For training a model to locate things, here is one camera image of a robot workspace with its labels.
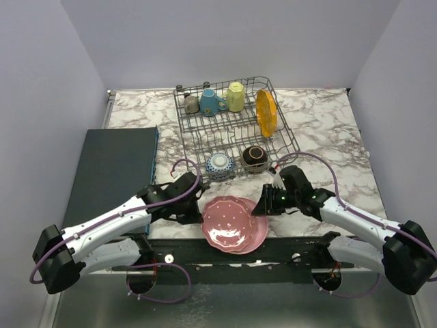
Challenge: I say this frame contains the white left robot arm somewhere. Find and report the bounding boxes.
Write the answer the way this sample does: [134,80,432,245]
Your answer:
[29,172,206,295]

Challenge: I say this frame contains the dark brown bowl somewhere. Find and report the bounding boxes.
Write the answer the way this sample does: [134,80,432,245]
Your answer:
[241,146,268,174]

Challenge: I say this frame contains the small grey cup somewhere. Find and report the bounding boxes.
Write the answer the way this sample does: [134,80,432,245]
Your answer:
[184,95,199,114]

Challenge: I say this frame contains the orange polka dot plate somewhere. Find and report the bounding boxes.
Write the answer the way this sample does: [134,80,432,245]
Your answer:
[255,89,277,138]

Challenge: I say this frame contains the orange blue patterned bowl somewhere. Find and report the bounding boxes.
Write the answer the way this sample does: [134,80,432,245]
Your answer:
[206,152,235,181]

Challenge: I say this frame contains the pale yellow mug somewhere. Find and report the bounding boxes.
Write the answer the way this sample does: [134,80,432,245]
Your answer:
[225,82,245,113]

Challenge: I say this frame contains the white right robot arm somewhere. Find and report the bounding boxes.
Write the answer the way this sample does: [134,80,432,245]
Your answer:
[251,165,436,295]

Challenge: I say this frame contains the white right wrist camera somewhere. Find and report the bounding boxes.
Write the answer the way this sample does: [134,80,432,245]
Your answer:
[268,166,285,189]

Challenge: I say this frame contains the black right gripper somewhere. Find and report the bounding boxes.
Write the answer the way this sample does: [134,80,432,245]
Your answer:
[251,183,300,216]

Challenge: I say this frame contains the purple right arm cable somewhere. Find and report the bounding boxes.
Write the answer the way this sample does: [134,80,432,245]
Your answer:
[272,152,437,298]

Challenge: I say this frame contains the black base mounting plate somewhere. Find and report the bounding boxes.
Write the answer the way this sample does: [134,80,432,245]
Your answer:
[129,237,335,287]

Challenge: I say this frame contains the plain pink bear plate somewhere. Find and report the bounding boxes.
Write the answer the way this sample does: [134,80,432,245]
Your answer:
[229,196,268,255]

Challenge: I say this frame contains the grey wire dish rack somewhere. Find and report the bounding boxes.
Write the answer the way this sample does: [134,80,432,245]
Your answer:
[173,76,300,182]

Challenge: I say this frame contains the blue mug white inside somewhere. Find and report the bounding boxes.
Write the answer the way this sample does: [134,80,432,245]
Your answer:
[199,88,228,117]

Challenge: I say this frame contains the aluminium rail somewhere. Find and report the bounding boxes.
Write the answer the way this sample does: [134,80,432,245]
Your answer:
[56,241,416,274]

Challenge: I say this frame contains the dark network switch box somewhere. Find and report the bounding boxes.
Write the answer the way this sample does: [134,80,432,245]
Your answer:
[62,127,159,228]

